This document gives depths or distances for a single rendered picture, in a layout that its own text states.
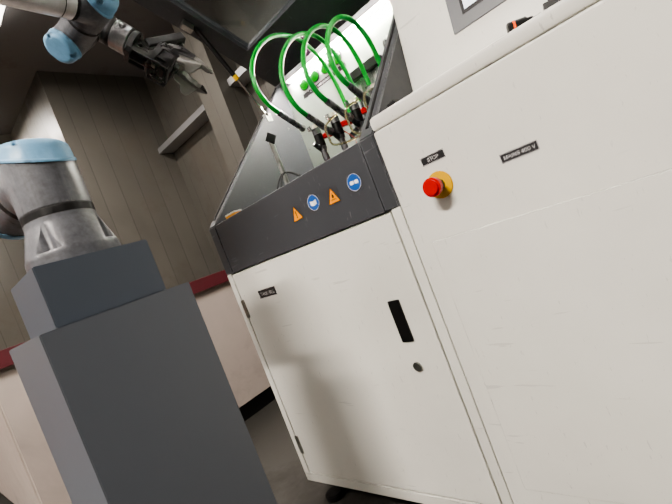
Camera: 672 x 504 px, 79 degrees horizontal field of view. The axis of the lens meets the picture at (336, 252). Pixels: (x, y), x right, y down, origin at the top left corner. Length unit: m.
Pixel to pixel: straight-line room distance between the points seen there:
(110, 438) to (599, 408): 0.79
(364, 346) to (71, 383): 0.62
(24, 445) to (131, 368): 1.39
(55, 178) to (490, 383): 0.88
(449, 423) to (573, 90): 0.70
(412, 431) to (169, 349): 0.62
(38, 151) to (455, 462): 1.04
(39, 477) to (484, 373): 1.75
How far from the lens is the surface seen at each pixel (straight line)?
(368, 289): 0.97
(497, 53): 0.77
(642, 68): 0.73
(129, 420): 0.75
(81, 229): 0.82
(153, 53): 1.26
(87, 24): 1.18
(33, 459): 2.12
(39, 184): 0.85
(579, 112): 0.74
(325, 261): 1.02
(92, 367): 0.73
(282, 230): 1.10
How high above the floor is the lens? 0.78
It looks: 2 degrees down
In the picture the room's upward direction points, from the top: 21 degrees counter-clockwise
